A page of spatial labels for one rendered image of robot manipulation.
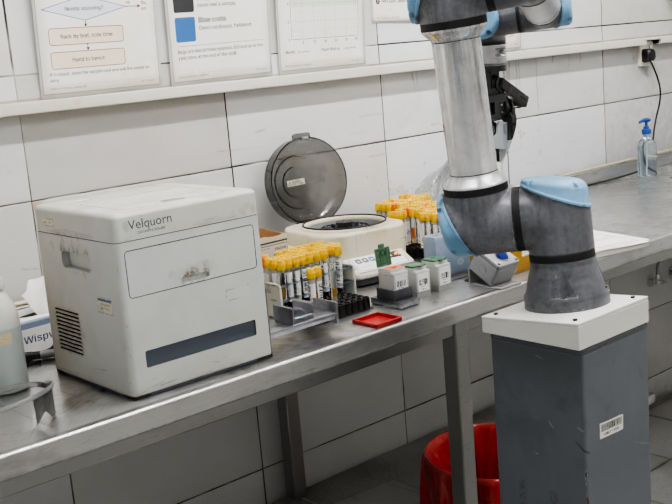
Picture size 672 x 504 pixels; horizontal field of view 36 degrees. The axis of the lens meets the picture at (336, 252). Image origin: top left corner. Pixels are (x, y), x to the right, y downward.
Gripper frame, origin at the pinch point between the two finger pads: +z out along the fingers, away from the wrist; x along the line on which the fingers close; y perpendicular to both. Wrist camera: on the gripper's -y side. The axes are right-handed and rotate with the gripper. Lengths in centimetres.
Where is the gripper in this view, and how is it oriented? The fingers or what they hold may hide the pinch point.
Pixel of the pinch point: (501, 155)
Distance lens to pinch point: 235.0
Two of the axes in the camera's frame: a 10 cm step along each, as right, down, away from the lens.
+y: -7.5, 1.9, -6.3
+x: 6.5, 0.9, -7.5
